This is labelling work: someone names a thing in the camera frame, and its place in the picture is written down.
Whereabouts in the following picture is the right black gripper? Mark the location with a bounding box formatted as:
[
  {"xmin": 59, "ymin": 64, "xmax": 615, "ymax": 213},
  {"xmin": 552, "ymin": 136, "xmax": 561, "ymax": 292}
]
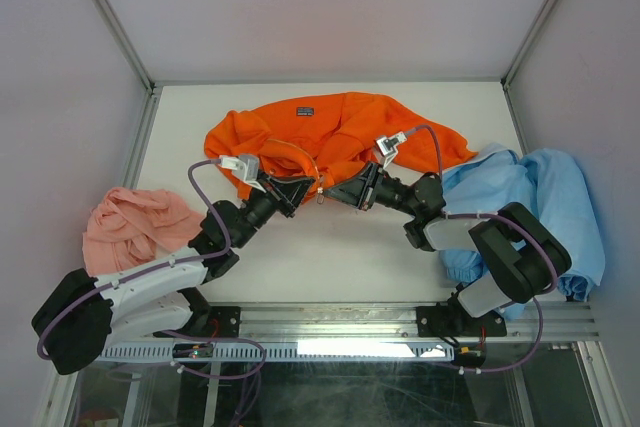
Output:
[{"xmin": 321, "ymin": 160, "xmax": 419, "ymax": 217}]

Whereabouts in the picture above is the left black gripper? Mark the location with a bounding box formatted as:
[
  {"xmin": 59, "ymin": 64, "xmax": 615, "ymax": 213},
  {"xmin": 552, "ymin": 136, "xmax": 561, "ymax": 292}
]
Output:
[{"xmin": 233, "ymin": 170, "xmax": 314, "ymax": 249}]

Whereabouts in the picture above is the orange zip jacket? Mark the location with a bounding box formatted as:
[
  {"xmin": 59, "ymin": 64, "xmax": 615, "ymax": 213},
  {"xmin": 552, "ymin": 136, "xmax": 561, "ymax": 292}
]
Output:
[{"xmin": 204, "ymin": 92, "xmax": 475, "ymax": 190}]

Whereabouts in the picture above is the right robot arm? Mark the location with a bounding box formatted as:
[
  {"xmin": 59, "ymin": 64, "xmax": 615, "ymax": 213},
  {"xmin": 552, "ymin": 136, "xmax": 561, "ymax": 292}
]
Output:
[{"xmin": 325, "ymin": 162, "xmax": 572, "ymax": 334}]

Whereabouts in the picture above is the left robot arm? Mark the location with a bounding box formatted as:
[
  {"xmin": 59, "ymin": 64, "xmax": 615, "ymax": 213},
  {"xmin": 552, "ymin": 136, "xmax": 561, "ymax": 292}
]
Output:
[{"xmin": 31, "ymin": 172, "xmax": 315, "ymax": 375}]

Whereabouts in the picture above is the light blue jacket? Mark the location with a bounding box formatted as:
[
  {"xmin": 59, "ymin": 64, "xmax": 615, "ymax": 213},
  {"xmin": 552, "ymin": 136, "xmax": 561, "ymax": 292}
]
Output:
[{"xmin": 443, "ymin": 144, "xmax": 606, "ymax": 302}]

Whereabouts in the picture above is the pink cloth garment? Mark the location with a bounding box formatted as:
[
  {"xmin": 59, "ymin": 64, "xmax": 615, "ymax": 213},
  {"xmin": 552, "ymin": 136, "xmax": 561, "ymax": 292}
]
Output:
[{"xmin": 82, "ymin": 187, "xmax": 204, "ymax": 276}]

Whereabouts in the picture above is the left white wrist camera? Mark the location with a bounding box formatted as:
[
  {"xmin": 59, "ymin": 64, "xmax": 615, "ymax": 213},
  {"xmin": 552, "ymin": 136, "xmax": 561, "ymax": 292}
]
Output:
[{"xmin": 218, "ymin": 154, "xmax": 260, "ymax": 187}]

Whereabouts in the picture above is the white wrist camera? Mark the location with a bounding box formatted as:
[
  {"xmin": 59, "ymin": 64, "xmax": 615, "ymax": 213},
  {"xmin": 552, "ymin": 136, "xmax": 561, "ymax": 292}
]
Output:
[
  {"xmin": 375, "ymin": 131, "xmax": 407, "ymax": 169},
  {"xmin": 218, "ymin": 154, "xmax": 260, "ymax": 187}
]

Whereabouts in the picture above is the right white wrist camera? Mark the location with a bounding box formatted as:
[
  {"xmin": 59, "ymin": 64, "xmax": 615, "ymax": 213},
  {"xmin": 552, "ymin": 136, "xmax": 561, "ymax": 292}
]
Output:
[{"xmin": 375, "ymin": 131, "xmax": 407, "ymax": 169}]

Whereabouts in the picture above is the white slotted cable duct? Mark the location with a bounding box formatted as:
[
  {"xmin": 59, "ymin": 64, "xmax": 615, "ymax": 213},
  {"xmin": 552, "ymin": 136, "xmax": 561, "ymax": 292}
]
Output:
[{"xmin": 98, "ymin": 339, "xmax": 454, "ymax": 363}]

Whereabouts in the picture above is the right aluminium frame post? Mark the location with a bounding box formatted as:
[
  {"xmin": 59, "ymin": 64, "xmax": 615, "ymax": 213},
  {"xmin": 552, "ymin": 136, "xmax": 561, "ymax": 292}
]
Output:
[{"xmin": 501, "ymin": 0, "xmax": 560, "ymax": 91}]

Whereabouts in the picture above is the aluminium frame post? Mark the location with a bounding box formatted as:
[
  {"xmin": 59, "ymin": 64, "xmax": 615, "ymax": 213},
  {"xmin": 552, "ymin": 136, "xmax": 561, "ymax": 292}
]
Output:
[
  {"xmin": 501, "ymin": 0, "xmax": 560, "ymax": 91},
  {"xmin": 92, "ymin": 0, "xmax": 155, "ymax": 93}
]

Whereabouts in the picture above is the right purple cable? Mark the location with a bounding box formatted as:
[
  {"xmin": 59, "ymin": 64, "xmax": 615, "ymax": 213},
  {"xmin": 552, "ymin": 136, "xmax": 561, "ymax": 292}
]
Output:
[{"xmin": 404, "ymin": 124, "xmax": 561, "ymax": 376}]

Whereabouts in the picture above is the aluminium front rail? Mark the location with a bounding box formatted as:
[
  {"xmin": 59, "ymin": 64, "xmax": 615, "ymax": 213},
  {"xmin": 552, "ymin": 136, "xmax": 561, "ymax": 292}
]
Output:
[{"xmin": 62, "ymin": 300, "xmax": 601, "ymax": 343}]

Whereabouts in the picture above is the left aluminium frame post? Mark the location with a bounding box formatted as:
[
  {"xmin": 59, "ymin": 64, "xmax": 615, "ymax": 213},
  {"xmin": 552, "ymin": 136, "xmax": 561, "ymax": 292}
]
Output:
[{"xmin": 92, "ymin": 0, "xmax": 155, "ymax": 93}]

